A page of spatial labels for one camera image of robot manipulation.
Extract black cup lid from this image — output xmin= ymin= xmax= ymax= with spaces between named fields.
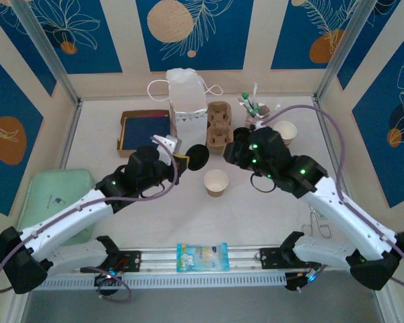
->
xmin=187 ymin=143 xmax=211 ymax=172

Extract stack of brown paper cups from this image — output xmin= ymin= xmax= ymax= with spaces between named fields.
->
xmin=273 ymin=120 xmax=297 ymax=149

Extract single brown paper cup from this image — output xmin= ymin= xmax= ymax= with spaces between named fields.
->
xmin=203 ymin=169 xmax=230 ymax=198

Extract dark blue napkin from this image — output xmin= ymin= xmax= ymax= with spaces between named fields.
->
xmin=123 ymin=116 xmax=172 ymax=151

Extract white animal print paper bag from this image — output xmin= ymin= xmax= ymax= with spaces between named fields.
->
xmin=147 ymin=68 xmax=225 ymax=141

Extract stack of pulp cup carriers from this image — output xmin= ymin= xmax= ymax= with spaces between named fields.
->
xmin=205 ymin=102 xmax=236 ymax=155

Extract cardboard napkin box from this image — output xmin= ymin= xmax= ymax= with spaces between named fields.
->
xmin=116 ymin=109 xmax=172 ymax=159

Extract pink straw holder cup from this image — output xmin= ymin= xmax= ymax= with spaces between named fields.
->
xmin=244 ymin=104 xmax=272 ymax=129

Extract blue snack packet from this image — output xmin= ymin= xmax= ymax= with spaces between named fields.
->
xmin=176 ymin=242 xmax=230 ymax=273

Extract mint green tray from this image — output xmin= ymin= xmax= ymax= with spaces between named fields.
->
xmin=15 ymin=168 xmax=97 ymax=246

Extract black controller board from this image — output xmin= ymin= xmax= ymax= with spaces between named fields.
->
xmin=284 ymin=271 xmax=321 ymax=293
xmin=94 ymin=268 xmax=124 ymax=297

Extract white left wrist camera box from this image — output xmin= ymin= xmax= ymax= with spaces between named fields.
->
xmin=150 ymin=134 xmax=183 ymax=159

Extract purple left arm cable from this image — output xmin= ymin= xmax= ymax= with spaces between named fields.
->
xmin=0 ymin=136 xmax=181 ymax=302

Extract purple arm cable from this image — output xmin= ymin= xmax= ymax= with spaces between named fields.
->
xmin=0 ymin=136 xmax=181 ymax=302
xmin=255 ymin=104 xmax=404 ymax=293

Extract black cable loop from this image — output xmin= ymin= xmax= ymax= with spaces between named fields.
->
xmin=250 ymin=173 xmax=277 ymax=194

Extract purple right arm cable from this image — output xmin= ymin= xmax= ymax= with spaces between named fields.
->
xmin=255 ymin=104 xmax=404 ymax=293

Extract aluminium table edge rail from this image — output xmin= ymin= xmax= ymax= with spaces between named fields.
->
xmin=312 ymin=95 xmax=349 ymax=203
xmin=59 ymin=99 xmax=83 ymax=171

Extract aluminium mounting rail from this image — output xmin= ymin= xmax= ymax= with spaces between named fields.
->
xmin=15 ymin=244 xmax=384 ymax=279

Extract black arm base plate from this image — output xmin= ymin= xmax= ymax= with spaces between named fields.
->
xmin=97 ymin=248 xmax=143 ymax=274
xmin=258 ymin=247 xmax=290 ymax=270

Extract grey slotted cable duct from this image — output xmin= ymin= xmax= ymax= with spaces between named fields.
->
xmin=30 ymin=271 xmax=288 ymax=291

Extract aluminium frame post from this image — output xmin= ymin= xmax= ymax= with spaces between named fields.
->
xmin=314 ymin=0 xmax=380 ymax=98
xmin=11 ymin=0 xmax=81 ymax=106

